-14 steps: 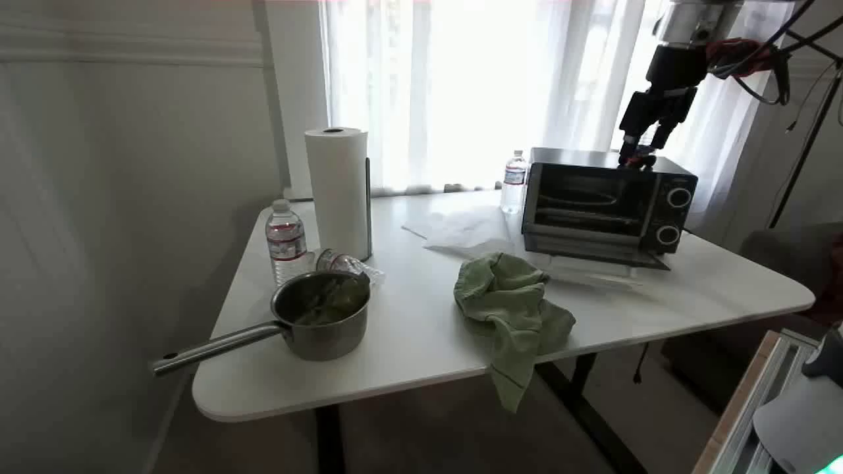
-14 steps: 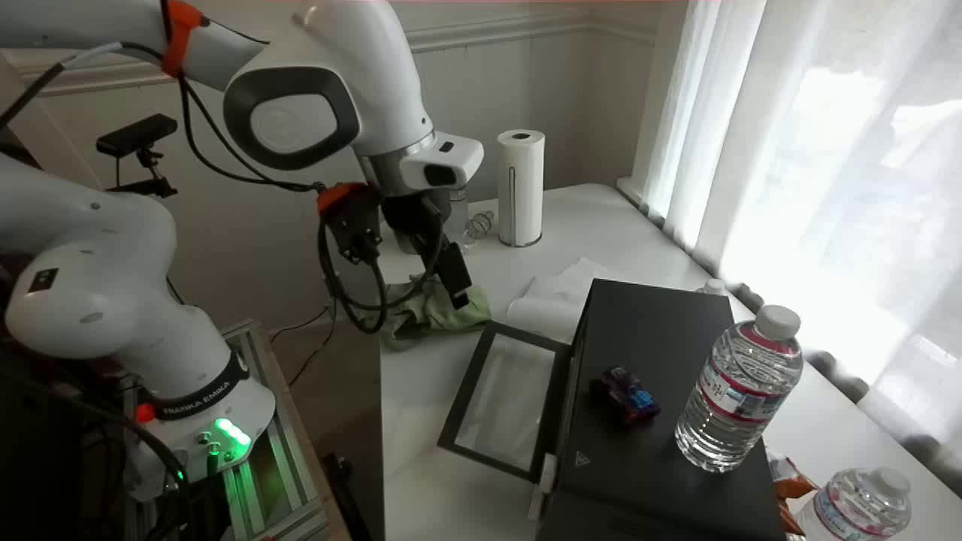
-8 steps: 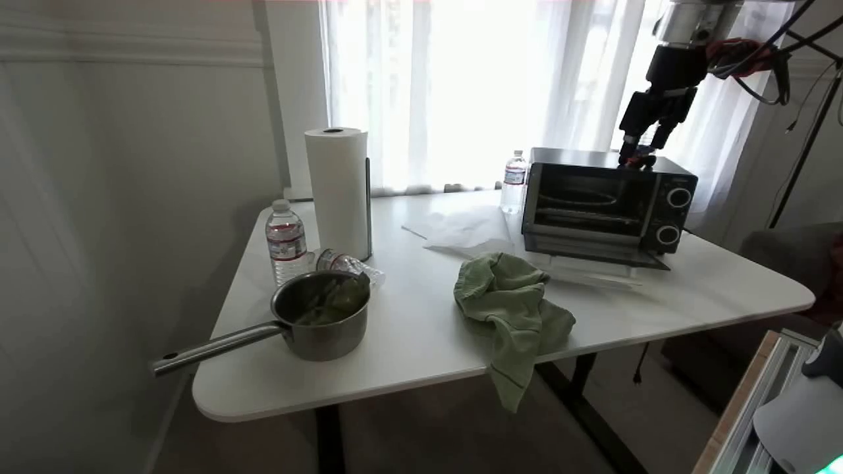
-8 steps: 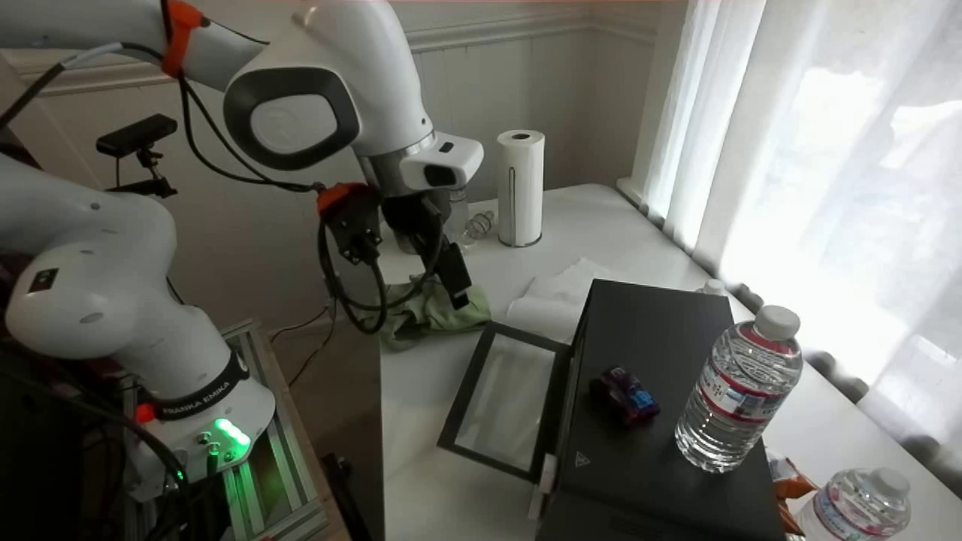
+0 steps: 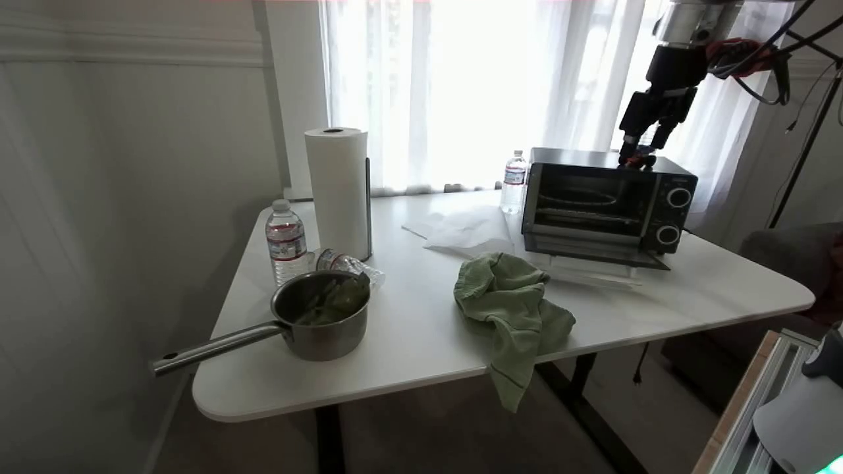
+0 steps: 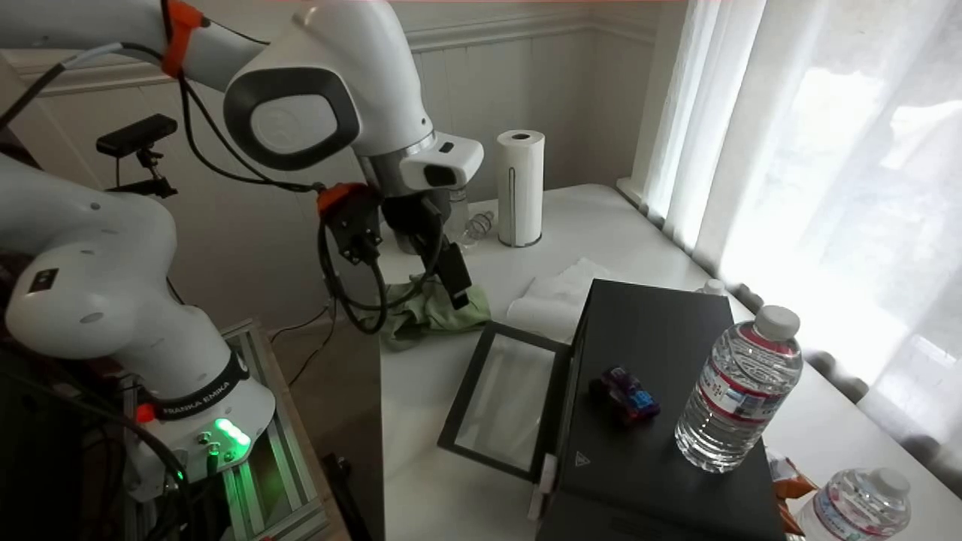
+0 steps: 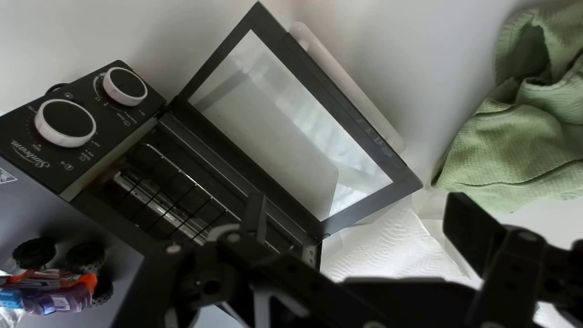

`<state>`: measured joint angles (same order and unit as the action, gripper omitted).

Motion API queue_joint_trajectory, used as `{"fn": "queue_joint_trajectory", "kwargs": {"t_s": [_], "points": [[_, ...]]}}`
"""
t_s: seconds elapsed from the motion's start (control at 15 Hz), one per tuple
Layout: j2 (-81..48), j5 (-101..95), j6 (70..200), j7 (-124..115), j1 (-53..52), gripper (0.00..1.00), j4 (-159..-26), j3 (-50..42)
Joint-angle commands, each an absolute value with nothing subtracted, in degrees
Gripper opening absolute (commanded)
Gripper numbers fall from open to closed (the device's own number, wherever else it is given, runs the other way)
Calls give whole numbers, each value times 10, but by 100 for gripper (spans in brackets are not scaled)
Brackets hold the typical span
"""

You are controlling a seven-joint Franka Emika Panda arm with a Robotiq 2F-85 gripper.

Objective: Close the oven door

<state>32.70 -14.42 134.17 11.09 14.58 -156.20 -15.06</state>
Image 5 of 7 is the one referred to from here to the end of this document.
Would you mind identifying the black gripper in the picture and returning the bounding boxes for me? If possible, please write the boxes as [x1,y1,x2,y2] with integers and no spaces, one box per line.
[618,80,699,162]

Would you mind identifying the black framed tray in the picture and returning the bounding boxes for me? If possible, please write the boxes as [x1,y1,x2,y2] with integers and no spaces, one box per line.
[522,236,676,286]

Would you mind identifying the black toaster oven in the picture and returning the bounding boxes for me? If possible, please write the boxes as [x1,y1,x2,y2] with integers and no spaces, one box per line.
[519,145,702,258]

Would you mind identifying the metal oven rack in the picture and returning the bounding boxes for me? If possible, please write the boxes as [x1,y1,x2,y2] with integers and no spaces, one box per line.
[536,192,649,233]

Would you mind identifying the clear water bottle red label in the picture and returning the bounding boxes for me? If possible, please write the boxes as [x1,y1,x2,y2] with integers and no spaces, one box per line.
[265,198,312,290]
[502,147,532,217]

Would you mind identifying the black metal stand pole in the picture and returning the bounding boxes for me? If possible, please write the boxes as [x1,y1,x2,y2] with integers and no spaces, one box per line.
[770,74,843,230]

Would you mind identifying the dark armchair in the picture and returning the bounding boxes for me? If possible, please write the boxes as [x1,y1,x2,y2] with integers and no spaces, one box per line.
[662,220,843,416]

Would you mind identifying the white sheer curtain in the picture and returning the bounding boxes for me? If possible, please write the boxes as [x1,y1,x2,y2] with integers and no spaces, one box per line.
[319,0,781,230]

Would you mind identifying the green cloth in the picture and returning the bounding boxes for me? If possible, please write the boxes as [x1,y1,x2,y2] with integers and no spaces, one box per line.
[453,249,579,416]

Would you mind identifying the black table leg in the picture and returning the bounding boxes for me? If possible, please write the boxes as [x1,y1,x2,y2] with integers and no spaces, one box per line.
[312,402,348,474]
[532,350,652,474]

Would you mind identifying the wood framed robot platform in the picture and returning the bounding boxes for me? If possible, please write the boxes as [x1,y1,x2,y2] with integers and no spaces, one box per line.
[691,325,826,474]

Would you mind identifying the white paper towel roll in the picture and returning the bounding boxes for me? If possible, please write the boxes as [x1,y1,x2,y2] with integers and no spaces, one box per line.
[303,124,371,263]

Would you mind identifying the crushed clear plastic bottle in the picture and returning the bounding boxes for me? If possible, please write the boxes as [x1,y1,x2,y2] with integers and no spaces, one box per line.
[312,248,385,284]

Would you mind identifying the green leafy vegetables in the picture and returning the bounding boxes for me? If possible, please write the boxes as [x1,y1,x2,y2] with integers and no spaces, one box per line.
[299,273,367,325]

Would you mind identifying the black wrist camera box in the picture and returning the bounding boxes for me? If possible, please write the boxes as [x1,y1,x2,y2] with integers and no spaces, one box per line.
[645,41,711,90]

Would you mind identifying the red cable connector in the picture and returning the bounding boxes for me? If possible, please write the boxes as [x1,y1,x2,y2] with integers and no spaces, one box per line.
[711,36,781,78]

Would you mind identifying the steel saucepan with handle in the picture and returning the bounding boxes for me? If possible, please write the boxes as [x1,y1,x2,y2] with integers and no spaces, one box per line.
[151,269,374,379]

